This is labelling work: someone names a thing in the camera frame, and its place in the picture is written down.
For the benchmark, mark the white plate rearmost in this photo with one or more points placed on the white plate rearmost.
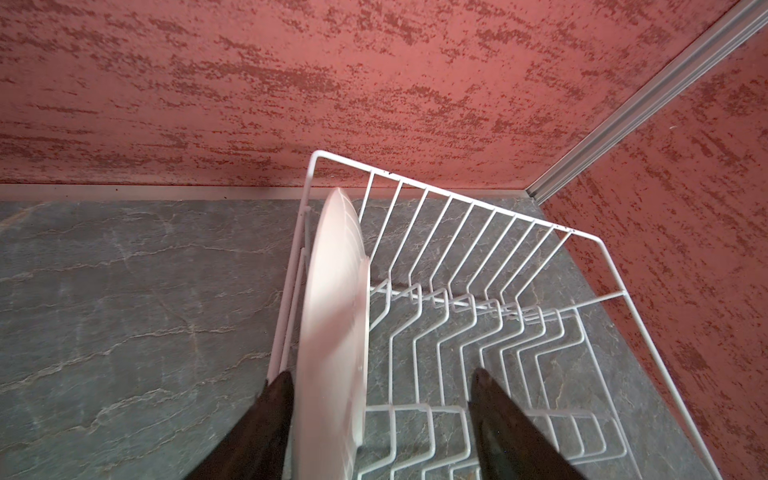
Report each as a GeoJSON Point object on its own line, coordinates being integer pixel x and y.
{"type": "Point", "coordinates": [332, 362]}

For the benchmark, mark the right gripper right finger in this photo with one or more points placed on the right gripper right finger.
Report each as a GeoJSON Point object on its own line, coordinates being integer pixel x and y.
{"type": "Point", "coordinates": [508, 444]}

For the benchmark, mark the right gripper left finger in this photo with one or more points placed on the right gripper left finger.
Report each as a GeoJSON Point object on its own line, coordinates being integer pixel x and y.
{"type": "Point", "coordinates": [255, 448]}

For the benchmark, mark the right aluminium corner post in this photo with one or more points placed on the right aluminium corner post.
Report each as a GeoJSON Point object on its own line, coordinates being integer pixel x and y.
{"type": "Point", "coordinates": [729, 32]}

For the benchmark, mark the white wire dish rack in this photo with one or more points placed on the white wire dish rack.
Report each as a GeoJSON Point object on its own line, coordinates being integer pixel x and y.
{"type": "Point", "coordinates": [458, 283]}

